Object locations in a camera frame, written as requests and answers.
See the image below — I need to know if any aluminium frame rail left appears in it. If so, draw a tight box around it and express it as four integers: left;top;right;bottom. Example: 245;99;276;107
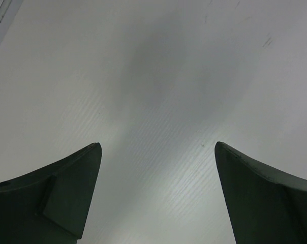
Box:
0;0;22;45

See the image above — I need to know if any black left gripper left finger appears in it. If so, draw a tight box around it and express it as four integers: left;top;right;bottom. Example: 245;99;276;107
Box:
0;143;102;243

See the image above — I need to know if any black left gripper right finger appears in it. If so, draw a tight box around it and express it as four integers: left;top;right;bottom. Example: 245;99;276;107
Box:
214;142;307;243

